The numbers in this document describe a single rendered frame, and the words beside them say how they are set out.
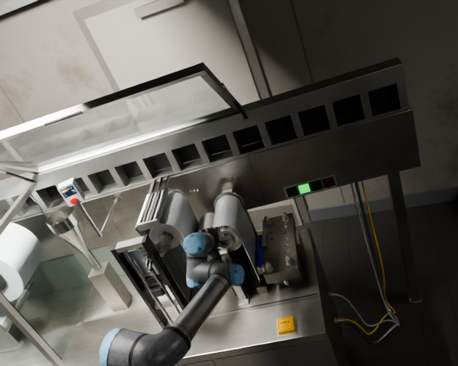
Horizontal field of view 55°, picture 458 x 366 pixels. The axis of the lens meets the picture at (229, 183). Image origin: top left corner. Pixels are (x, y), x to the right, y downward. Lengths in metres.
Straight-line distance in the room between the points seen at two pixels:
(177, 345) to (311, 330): 0.78
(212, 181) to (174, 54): 1.32
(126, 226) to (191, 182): 0.47
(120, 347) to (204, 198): 1.06
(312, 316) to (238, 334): 0.33
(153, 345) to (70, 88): 2.74
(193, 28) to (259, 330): 2.00
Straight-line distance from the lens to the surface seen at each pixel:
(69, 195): 1.95
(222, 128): 1.99
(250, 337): 1.99
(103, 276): 2.29
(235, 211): 1.99
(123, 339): 1.34
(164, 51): 3.22
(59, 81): 3.74
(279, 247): 2.11
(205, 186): 2.15
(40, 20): 3.61
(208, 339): 2.07
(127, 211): 2.33
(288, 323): 1.94
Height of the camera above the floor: 2.41
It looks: 31 degrees down
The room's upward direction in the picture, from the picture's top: 23 degrees counter-clockwise
